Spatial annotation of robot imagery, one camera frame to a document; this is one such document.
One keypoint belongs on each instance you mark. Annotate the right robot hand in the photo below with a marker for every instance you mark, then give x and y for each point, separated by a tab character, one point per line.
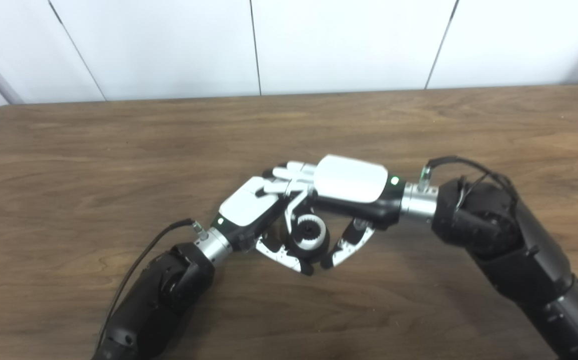
351	177

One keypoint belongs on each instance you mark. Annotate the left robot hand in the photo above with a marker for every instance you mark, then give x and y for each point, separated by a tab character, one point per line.
246	205

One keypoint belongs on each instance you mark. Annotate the round black part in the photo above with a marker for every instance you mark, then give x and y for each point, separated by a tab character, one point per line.
310	230

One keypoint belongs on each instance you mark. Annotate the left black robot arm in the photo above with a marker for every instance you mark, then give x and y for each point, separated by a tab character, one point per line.
159	295

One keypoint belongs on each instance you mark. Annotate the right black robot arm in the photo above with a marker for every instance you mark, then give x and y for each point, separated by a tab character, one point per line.
513	240

